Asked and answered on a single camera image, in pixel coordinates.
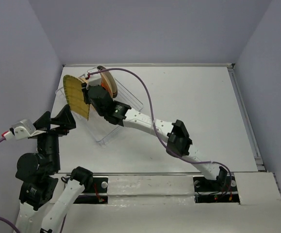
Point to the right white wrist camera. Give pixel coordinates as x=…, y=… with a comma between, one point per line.
x=93, y=79

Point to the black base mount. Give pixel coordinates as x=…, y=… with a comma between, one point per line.
x=207, y=192
x=96, y=193

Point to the beige bird-pattern plate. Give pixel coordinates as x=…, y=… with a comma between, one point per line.
x=106, y=80

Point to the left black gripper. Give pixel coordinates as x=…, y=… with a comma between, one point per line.
x=65, y=116

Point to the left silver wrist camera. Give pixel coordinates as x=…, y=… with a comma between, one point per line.
x=25, y=129

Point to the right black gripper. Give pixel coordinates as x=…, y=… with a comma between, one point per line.
x=86, y=89

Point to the white wire dish rack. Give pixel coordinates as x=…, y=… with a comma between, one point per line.
x=100, y=130

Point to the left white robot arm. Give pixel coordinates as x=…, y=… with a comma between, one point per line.
x=37, y=169

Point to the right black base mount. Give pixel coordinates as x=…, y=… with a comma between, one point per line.
x=207, y=192

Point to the large yellow round plate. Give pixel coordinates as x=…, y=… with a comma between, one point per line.
x=84, y=79

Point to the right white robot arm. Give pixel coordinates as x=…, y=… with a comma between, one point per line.
x=173, y=135

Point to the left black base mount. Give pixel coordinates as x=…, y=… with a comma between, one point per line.
x=96, y=193

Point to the yellow bamboo-pattern square plate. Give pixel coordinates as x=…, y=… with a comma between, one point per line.
x=74, y=96

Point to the white plate green rim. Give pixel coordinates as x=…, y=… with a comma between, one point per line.
x=113, y=83

